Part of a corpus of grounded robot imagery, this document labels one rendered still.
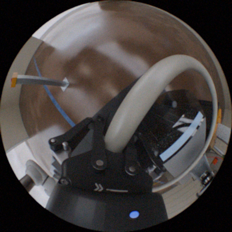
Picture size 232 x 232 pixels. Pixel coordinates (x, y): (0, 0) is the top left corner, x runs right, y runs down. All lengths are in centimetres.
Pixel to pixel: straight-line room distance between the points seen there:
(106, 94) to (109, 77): 27
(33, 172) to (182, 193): 595
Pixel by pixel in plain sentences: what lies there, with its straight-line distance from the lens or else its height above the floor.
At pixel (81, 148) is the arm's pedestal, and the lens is 80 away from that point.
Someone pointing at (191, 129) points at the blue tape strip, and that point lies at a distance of 43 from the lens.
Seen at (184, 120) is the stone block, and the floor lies 80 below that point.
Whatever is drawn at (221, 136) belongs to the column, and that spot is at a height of 93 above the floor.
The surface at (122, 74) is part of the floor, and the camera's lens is 114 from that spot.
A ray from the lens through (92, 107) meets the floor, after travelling 117.
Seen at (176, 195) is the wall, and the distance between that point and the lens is 592.
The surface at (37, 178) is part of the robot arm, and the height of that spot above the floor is 110.
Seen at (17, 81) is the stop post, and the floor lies 97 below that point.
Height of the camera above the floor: 108
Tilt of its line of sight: 77 degrees down
